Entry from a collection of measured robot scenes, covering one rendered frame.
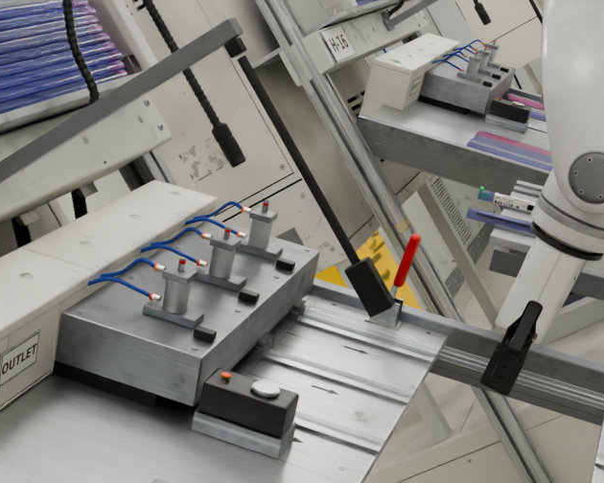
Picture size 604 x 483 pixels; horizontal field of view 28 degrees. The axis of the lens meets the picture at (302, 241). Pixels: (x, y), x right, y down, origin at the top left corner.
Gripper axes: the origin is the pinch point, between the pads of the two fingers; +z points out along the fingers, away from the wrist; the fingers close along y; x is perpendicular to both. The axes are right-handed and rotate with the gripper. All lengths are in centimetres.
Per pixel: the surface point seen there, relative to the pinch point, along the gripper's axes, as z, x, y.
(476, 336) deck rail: 1.4, -4.0, -8.0
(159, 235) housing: 0.1, -36.7, 8.1
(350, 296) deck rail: 3.7, -18.4, -8.0
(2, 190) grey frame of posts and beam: -4, -47, 23
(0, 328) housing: 0, -37, 38
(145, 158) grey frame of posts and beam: 0.2, -47.3, -10.0
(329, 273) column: 111, -64, -273
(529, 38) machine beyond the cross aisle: 32, -47, -440
